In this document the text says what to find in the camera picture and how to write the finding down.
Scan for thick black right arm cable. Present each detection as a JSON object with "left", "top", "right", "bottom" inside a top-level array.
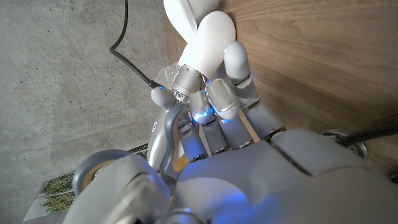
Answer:
[{"left": 109, "top": 0, "right": 163, "bottom": 90}]

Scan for printed window forest backdrop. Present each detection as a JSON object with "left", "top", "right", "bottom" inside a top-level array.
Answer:
[{"left": 23, "top": 142, "right": 150, "bottom": 224}]

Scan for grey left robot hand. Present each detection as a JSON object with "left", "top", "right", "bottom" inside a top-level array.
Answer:
[{"left": 62, "top": 40, "right": 398, "bottom": 224}]

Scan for orange handled scissors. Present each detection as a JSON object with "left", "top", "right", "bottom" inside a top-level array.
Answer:
[{"left": 71, "top": 101, "right": 193, "bottom": 197}]

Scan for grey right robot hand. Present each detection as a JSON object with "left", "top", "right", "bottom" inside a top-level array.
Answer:
[{"left": 146, "top": 107, "right": 170, "bottom": 170}]

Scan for black half-moon tambourine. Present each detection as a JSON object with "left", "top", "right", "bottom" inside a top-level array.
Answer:
[{"left": 320, "top": 119, "right": 398, "bottom": 184}]

